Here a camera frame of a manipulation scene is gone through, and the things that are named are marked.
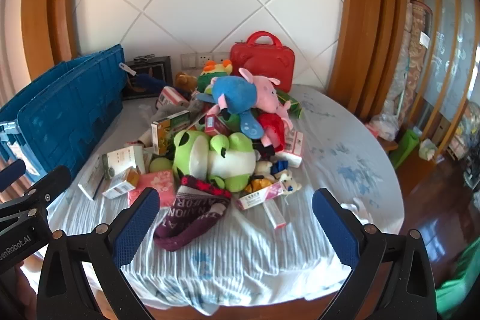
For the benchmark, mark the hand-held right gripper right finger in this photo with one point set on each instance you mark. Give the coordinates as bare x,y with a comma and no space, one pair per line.
335,230

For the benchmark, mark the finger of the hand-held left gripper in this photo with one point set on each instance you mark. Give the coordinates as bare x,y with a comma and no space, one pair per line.
11,172
52,185

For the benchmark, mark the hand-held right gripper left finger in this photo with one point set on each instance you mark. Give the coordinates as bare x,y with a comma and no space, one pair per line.
137,226

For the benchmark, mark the small white orange box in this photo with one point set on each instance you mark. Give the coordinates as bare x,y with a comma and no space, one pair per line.
120,187

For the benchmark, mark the small pink white box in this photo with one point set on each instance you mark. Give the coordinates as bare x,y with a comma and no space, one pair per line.
275,217

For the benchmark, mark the yellow-green ball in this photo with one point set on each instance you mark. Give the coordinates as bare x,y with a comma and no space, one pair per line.
160,165

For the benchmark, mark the blue plastic crate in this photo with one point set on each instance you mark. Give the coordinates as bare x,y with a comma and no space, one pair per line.
63,106

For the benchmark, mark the pink floral white box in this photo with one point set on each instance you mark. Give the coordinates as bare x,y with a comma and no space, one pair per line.
258,196

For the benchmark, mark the green orange medicine box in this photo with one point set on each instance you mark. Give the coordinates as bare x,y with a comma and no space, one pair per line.
170,132

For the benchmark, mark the white floral cloth-covered desktop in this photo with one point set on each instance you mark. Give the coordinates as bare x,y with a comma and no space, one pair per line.
337,155

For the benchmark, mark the crumpled white tissue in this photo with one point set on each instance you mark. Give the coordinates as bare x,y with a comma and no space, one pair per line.
356,211

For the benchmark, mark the flat white box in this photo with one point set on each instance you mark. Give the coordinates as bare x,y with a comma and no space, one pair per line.
90,181

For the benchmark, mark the pink floral tissue packet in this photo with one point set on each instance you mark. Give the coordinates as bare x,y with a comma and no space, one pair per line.
153,188

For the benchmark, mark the small white dog plush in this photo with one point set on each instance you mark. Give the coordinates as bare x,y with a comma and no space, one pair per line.
290,182

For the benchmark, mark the white green medicine box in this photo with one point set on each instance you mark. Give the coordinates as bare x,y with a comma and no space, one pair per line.
123,158

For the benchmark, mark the white roll with cardboard core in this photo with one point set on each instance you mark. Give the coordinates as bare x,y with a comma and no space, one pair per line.
146,138

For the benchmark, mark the small yellow plush toy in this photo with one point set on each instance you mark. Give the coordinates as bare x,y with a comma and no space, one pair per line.
258,183

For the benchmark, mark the green frog plush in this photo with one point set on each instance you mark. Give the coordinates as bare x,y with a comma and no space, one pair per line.
210,158

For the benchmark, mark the green bag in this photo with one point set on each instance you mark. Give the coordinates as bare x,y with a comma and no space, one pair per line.
407,147

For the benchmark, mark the white plastic bag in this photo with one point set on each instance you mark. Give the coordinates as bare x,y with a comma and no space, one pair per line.
384,125

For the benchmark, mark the pink pig plush red dress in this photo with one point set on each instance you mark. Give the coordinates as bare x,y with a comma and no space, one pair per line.
272,125

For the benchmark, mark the green carton box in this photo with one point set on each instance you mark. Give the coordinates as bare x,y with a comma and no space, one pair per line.
292,104

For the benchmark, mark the white red medicine box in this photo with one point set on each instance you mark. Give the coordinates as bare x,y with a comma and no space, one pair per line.
172,97

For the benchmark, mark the blue smiley-face plush toy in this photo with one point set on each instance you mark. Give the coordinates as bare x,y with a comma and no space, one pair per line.
251,125

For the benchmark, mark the person's green clothing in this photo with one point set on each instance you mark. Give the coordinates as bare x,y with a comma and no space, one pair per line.
461,282

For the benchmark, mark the dark blue fluffy plush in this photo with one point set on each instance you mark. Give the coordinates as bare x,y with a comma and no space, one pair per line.
148,82

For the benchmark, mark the brown bear plush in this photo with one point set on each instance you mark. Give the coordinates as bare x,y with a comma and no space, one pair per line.
185,80

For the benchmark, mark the black metal clip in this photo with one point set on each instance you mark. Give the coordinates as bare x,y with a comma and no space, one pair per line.
144,58

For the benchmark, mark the black framed box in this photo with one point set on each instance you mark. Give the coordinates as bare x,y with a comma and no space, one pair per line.
157,69

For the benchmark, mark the pink pig plush blue shirt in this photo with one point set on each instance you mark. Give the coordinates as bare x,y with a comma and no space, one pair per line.
236,95

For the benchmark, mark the yellow green bird plush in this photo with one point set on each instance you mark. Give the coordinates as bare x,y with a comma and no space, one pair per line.
213,74

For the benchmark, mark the red handbag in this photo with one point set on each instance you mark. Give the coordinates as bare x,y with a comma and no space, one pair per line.
262,61

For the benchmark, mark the rolled patterned carpets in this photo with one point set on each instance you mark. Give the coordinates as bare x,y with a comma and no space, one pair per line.
410,54

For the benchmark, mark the white wall socket panel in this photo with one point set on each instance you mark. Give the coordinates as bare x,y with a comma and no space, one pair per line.
204,60

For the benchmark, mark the wooden frame glass door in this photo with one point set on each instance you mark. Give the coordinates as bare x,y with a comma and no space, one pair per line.
446,35

